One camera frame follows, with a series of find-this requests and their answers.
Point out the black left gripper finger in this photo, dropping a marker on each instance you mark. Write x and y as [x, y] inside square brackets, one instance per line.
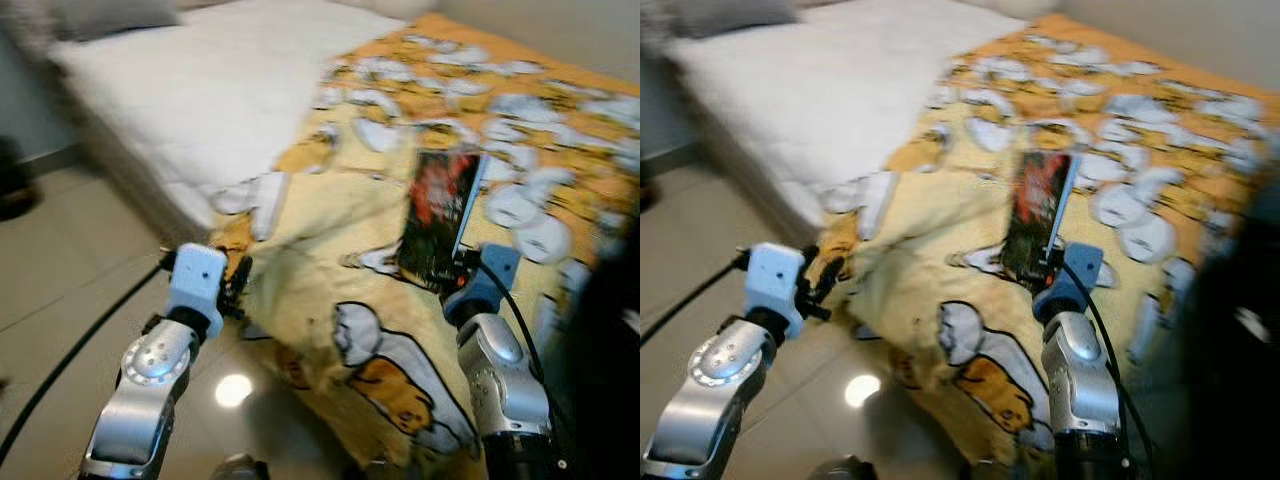
[827, 274]
[244, 272]

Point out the black and red book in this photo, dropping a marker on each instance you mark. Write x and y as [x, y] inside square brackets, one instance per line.
[435, 215]
[1035, 215]

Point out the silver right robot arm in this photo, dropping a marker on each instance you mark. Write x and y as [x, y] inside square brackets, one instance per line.
[1080, 380]
[500, 380]

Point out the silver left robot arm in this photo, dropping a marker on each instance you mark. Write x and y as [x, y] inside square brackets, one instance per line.
[700, 400]
[140, 400]

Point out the yellow cartoon print blanket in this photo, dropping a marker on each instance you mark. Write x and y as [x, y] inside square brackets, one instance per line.
[930, 230]
[330, 230]

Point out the large dark blurred object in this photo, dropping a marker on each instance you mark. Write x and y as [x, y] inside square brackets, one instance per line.
[610, 380]
[1230, 380]

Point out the white mattress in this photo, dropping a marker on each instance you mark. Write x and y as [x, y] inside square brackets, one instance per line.
[830, 90]
[200, 90]

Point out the small black floor object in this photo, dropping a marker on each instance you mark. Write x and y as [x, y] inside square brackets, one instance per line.
[15, 180]

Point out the grey pillow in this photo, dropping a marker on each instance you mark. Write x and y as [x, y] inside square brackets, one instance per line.
[110, 15]

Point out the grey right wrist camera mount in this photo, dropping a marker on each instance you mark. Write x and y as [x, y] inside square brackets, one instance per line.
[1083, 265]
[500, 268]

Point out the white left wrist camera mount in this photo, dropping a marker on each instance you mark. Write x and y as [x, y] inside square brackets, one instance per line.
[195, 280]
[772, 280]

